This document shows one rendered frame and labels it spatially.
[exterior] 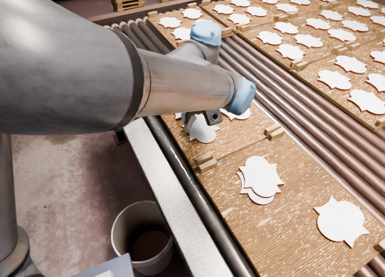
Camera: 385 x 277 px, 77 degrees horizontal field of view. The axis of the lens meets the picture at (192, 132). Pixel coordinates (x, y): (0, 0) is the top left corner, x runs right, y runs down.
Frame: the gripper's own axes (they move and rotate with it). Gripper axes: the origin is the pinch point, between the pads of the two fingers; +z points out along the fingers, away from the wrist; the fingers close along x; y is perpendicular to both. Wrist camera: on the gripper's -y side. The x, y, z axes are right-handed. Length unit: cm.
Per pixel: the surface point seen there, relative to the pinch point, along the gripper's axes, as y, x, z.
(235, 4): 86, -72, 8
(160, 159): -3.8, 16.9, 3.1
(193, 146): -5.4, 5.6, 0.8
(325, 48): 20, -82, 3
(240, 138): -9.5, -10.1, 0.5
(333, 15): 45, -115, 4
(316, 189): -35.2, -18.5, -1.7
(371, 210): -47, -28, -1
